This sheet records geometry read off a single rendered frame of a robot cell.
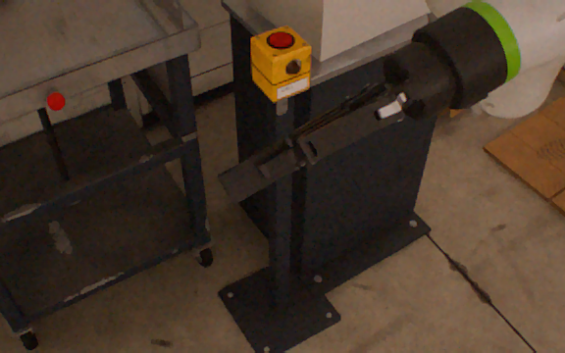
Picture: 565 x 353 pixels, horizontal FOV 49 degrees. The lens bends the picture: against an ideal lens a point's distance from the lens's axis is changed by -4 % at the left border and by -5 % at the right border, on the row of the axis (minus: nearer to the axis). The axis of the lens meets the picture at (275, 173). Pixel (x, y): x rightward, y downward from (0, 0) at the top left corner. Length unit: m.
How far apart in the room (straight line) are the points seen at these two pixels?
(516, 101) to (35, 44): 0.90
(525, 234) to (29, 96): 1.51
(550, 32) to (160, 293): 1.43
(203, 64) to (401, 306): 1.06
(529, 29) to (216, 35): 1.65
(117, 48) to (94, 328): 0.88
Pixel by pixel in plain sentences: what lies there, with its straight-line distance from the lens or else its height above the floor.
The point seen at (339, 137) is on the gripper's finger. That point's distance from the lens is 0.58.
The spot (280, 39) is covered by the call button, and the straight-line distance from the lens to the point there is 1.13.
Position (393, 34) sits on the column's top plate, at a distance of 1.43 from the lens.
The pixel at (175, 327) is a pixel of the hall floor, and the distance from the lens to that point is 1.80.
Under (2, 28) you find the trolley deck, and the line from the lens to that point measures 1.39.
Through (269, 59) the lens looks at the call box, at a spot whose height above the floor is 0.89.
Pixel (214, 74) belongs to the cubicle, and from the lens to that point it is 2.29.
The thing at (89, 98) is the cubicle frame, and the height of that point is 0.21.
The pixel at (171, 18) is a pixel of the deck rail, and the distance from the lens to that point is 1.30.
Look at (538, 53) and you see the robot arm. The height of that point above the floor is 1.19.
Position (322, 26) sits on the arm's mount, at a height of 0.84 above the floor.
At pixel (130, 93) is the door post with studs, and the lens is 2.21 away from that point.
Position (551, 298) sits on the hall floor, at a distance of 1.99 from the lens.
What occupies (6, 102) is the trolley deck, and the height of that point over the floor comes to 0.83.
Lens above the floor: 1.57
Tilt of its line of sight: 48 degrees down
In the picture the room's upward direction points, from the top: straight up
